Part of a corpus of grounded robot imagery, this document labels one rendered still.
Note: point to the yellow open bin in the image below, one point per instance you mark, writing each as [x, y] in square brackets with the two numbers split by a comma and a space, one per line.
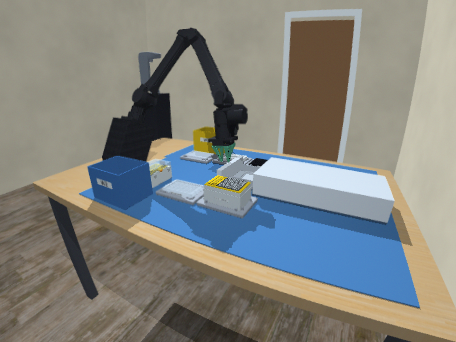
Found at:
[200, 139]

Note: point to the blue bench mat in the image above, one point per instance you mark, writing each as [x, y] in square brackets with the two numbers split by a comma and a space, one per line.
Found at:
[344, 251]

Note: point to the blue open-top box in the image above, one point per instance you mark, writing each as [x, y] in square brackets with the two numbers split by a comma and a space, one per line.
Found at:
[120, 181]

